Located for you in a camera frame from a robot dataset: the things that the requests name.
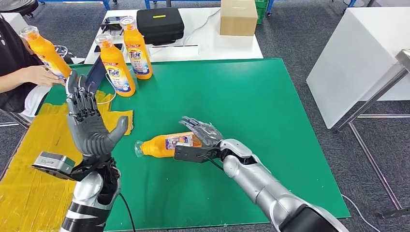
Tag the person's right hand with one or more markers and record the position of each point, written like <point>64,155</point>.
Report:
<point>43,76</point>

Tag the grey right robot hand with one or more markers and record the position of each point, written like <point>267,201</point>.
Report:
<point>206,133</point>

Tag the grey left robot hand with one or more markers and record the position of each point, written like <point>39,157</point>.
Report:
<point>88,134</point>

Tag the orange detergent bottle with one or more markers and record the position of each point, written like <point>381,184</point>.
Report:
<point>113,64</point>
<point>48,54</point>
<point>157,147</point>
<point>137,44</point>

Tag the person's right forearm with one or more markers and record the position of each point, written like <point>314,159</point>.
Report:
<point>12,81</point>

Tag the white cloth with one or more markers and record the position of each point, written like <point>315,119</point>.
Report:
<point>33,99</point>

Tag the person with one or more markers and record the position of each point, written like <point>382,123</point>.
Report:
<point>12,64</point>

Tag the green table mat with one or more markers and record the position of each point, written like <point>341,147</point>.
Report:
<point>240,102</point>

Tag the metal chair legs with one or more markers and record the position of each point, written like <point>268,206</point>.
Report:
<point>16,118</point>

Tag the dark blue tablet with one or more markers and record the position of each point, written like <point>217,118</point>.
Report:
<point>96,75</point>

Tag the white table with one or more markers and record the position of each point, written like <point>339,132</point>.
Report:
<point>224,48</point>
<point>352,64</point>
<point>14,20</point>

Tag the black chair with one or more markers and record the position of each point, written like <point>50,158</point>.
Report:
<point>19,6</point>

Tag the yellow taped sheet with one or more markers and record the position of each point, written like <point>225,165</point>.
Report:
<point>32,192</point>

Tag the black phone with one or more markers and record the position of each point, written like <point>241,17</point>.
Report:
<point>118,47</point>

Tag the black remote controller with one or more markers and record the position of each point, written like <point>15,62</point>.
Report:
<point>110,27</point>

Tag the black carry case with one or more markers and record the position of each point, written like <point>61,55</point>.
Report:
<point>160,28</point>

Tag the cardboard box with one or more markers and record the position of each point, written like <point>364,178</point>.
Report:
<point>238,19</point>

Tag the green crates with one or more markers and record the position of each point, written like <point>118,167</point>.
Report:
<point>261,12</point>

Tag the blue metal rack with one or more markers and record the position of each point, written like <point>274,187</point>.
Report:
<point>270,6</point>

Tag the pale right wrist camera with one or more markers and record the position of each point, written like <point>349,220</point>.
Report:
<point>192,153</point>

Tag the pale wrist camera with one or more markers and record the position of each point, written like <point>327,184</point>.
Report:
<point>54,163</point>
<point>192,153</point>

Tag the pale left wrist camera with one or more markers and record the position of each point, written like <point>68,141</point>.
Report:
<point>54,163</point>

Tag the metal stand frame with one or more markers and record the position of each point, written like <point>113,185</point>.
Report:
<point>374,99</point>

